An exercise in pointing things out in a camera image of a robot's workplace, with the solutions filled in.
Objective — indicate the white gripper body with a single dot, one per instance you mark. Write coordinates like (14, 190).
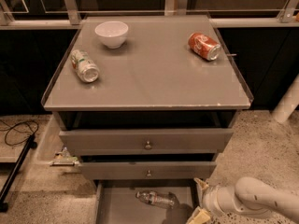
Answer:
(210, 197)

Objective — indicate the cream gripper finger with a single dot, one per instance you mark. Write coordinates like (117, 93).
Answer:
(201, 185)
(199, 216)

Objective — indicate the clear plastic water bottle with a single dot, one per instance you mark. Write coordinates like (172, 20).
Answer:
(161, 200)

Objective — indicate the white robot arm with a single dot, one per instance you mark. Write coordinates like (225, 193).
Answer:
(248, 197)

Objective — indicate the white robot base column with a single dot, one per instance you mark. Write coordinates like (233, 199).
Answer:
(288, 102)

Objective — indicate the grey middle drawer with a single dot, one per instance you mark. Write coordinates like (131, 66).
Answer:
(137, 170)

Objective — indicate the grey drawer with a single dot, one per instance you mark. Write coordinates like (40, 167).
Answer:
(137, 170)
(116, 202)
(132, 141)

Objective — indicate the grey top drawer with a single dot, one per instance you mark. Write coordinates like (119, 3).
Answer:
(132, 141)

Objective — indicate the round top drawer knob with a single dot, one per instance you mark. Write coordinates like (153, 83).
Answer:
(148, 145)

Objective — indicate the grey bottom drawer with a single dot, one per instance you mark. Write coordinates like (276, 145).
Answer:
(116, 202)

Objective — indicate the grey drawer cabinet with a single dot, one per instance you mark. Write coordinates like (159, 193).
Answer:
(153, 81)

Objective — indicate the red cola can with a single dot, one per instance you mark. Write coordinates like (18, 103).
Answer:
(204, 46)

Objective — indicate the silver green soda can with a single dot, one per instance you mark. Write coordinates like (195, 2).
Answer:
(84, 66)

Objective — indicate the white ceramic bowl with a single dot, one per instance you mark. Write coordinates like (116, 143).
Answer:
(112, 34)

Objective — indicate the black floor stand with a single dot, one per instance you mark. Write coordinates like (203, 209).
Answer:
(30, 144)

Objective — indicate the metal drawer slide bracket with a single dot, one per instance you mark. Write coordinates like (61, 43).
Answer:
(64, 158)

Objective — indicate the metal railing frame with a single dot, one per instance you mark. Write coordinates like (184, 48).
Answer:
(73, 11)

